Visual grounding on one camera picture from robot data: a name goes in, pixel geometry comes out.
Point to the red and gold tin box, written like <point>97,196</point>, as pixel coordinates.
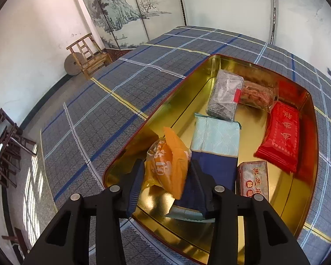
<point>278,196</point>

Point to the ink-painted folding screen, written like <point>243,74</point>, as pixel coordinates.
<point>121,11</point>

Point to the dark wooden stool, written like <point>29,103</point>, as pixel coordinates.
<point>19,238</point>

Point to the grey black snack packet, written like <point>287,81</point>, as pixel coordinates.
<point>223,96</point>

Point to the round stone disc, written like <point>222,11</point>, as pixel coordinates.
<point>73,64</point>

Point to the orange snack packet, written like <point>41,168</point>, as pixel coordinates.
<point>168,168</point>

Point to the red snack packet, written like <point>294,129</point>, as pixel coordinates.
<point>281,138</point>

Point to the reddish brown snack packet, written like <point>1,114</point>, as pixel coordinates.
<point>252,176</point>

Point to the clear packet of brown snacks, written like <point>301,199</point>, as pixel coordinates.
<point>256,95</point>

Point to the dark wooden chair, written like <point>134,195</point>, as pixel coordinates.
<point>8,143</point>

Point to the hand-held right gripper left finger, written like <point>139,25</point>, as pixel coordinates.
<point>133,194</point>

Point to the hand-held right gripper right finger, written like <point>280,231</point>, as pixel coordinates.
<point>209,201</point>

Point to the light wooden chair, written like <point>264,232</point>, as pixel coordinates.
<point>85,49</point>

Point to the light blue and navy packet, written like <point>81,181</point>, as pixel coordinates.
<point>215,135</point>

